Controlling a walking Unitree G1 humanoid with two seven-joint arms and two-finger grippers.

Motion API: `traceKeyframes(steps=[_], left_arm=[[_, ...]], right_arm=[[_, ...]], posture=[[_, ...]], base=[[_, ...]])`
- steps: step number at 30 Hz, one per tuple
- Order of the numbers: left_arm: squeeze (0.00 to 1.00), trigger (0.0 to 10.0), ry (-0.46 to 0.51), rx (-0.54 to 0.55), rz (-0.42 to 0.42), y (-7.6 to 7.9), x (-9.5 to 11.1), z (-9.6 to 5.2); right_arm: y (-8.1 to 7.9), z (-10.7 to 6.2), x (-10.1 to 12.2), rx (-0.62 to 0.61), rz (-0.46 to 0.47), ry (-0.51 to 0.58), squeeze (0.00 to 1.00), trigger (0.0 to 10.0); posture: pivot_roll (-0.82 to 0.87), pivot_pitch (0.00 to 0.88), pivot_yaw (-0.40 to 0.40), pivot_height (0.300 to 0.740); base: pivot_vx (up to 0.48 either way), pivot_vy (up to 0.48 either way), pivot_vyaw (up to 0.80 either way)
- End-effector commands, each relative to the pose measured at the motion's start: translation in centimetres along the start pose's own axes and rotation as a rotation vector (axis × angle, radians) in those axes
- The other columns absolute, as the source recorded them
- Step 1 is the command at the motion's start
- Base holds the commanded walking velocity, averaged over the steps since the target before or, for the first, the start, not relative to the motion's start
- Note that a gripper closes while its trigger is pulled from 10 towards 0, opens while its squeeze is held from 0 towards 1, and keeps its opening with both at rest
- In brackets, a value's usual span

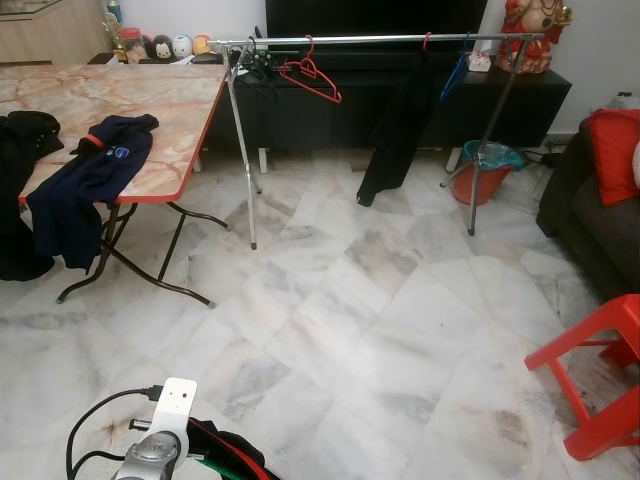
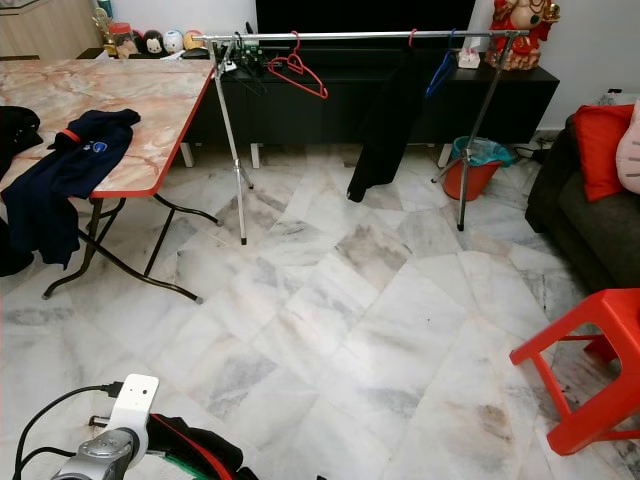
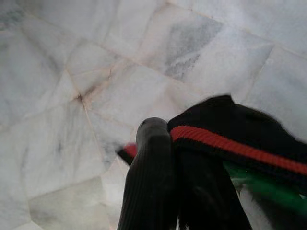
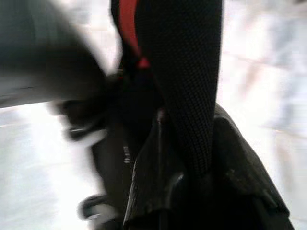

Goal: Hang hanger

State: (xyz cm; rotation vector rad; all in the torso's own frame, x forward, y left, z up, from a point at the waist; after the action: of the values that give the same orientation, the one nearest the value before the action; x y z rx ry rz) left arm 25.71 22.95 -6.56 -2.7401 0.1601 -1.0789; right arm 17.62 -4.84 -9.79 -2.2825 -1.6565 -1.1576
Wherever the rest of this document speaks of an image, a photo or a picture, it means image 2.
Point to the black shirt with red collar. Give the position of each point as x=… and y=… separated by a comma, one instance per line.
x=210, y=450

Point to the red hanger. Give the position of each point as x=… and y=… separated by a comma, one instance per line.
x=412, y=38
x=287, y=65

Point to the thin black hanger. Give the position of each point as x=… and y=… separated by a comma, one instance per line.
x=245, y=65

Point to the blue hanger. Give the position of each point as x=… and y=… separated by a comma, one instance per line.
x=440, y=75

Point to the navy shirt with red collar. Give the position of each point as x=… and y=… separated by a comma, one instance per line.
x=60, y=185

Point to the black shirt with white logo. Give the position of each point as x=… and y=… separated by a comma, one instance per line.
x=18, y=140

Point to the pink marble folding table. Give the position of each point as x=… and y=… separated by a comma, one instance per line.
x=120, y=95

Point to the jar with red lid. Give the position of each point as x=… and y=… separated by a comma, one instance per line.
x=121, y=42

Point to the gold trophy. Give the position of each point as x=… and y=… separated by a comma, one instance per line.
x=102, y=28

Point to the black round figurine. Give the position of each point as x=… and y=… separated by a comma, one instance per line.
x=152, y=43

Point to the white round figurine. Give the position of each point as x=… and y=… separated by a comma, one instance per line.
x=173, y=41

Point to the orange round figurine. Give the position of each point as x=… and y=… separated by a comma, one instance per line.
x=193, y=40

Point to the black TV cabinet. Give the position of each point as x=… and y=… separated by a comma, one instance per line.
x=320, y=110

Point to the long black garment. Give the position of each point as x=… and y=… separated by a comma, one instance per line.
x=385, y=135

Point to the black television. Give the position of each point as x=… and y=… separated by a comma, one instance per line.
x=365, y=13

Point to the red bin with teal bag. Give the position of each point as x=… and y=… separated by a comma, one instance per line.
x=475, y=175

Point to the white box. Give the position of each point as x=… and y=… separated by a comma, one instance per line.
x=468, y=59

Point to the dark grey fabric sofa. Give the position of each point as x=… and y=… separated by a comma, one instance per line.
x=585, y=230

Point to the red plastic stool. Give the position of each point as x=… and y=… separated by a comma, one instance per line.
x=580, y=325

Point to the red cushion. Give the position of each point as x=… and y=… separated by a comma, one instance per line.
x=600, y=150

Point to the side table with lace cloth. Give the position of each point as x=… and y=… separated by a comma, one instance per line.
x=620, y=97

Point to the pink cat face pillow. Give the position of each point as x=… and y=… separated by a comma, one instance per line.
x=630, y=145

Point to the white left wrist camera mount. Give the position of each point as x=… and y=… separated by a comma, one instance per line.
x=138, y=397

